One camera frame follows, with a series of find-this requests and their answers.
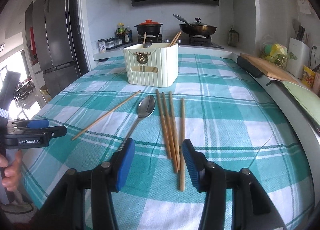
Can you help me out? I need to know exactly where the silver metal spoon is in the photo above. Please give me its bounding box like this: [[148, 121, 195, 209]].
[[118, 95, 156, 151]]

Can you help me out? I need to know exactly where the cream utensil holder box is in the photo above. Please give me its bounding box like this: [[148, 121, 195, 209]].
[[123, 43, 178, 88]]

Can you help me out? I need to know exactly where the person's left hand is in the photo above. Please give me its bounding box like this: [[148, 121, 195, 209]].
[[0, 150, 23, 192]]

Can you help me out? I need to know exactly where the wooden chopstick cluster middle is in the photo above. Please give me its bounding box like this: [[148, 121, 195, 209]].
[[162, 92, 178, 174]]

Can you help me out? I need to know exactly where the wooden chopstick cluster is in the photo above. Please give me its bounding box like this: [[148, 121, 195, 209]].
[[162, 92, 178, 174], [169, 91, 180, 170], [156, 89, 172, 159]]

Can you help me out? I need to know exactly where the wooden chopstick cluster left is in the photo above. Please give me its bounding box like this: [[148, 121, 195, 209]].
[[156, 89, 172, 159]]

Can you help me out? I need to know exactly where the teal plaid tablecloth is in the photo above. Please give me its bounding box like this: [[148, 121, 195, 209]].
[[21, 54, 315, 230]]

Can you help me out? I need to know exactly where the wooden chopstick cluster right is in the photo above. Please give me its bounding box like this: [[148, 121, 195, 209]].
[[169, 91, 180, 170]]

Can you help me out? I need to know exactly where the spice jar rack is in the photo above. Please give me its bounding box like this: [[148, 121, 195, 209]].
[[98, 37, 124, 53]]

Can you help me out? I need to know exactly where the grey refrigerator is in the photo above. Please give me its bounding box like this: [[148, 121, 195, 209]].
[[33, 0, 88, 97]]

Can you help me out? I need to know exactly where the black rolled mat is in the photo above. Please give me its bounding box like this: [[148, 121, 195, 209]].
[[236, 56, 263, 78]]

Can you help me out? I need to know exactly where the condiment bottles group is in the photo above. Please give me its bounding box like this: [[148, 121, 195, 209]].
[[116, 23, 133, 44]]

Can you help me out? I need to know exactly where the wooden cutting board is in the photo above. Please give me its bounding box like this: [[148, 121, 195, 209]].
[[240, 53, 298, 84]]

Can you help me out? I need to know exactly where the green cutting board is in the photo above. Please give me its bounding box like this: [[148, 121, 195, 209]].
[[282, 81, 319, 135]]

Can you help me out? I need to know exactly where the black gas stove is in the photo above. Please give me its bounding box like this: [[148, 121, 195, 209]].
[[146, 34, 223, 49]]

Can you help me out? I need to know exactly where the plastic bag with produce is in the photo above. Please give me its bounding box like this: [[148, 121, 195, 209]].
[[259, 35, 288, 69]]

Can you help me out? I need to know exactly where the yellow snack packet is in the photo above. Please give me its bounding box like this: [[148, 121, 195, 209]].
[[302, 66, 316, 88]]

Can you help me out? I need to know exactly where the black pot orange lid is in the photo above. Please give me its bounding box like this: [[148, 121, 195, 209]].
[[135, 19, 163, 36]]

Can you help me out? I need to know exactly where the dark glass kettle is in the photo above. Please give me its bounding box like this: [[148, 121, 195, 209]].
[[228, 28, 240, 47]]

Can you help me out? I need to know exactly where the wok with glass lid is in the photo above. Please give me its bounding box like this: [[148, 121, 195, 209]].
[[173, 14, 217, 37]]

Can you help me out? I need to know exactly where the white knife block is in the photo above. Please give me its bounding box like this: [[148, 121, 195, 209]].
[[286, 25, 310, 79]]

